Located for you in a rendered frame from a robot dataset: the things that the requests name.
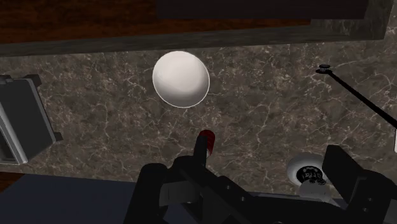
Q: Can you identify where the white bowl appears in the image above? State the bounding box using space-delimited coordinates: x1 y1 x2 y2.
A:
151 50 211 109

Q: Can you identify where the white cup with black print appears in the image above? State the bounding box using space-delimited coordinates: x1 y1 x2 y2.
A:
286 152 336 201

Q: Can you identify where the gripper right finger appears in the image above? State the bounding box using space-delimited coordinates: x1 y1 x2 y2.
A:
321 144 397 224

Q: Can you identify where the black long-handled kitchen tool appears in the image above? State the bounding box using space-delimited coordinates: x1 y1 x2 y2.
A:
315 64 397 153

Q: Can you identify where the red cylindrical container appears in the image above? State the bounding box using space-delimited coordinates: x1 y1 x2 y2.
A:
198 129 216 155

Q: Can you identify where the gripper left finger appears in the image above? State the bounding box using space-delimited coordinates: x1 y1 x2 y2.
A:
123 134 249 224

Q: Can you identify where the grey boxy appliance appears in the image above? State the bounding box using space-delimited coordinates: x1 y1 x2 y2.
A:
0 74 64 165

